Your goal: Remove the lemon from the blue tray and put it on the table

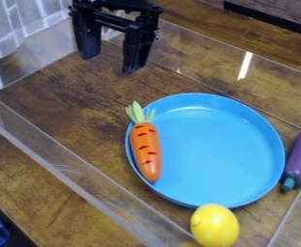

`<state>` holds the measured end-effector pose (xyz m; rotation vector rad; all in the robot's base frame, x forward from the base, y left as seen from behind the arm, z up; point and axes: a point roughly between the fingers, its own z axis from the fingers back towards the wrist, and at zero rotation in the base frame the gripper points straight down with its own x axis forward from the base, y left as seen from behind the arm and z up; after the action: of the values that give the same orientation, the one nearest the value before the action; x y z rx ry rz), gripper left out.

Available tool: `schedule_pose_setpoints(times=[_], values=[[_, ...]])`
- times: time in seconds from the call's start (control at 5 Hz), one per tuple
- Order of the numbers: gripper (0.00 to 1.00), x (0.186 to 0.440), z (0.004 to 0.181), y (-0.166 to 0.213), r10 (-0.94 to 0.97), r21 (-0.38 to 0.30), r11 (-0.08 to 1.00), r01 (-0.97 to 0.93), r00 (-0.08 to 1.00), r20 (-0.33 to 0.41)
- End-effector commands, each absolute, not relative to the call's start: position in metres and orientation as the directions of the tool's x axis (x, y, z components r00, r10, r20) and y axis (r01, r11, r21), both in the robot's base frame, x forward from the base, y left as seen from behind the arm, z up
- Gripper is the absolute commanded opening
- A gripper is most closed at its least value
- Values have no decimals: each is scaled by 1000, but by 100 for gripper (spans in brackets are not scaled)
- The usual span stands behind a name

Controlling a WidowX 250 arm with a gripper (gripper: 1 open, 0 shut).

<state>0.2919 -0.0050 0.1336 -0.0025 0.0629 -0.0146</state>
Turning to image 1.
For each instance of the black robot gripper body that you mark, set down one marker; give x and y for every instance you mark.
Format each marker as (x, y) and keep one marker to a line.
(116, 14)

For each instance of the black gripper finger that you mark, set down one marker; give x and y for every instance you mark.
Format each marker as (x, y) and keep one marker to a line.
(140, 35)
(86, 34)

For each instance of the orange toy carrot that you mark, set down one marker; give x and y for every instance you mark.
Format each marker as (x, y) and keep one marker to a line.
(144, 138)

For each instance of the yellow toy lemon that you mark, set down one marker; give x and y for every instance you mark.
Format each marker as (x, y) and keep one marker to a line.
(214, 226)

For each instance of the blue round plastic tray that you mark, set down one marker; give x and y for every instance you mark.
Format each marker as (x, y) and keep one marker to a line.
(221, 151)

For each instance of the white patterned curtain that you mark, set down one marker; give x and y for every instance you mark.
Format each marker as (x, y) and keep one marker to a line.
(24, 17)

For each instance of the purple toy eggplant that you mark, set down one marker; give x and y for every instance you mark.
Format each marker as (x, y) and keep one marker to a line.
(292, 170)

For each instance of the clear acrylic enclosure wall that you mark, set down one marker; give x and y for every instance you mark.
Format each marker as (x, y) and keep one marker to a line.
(70, 187)

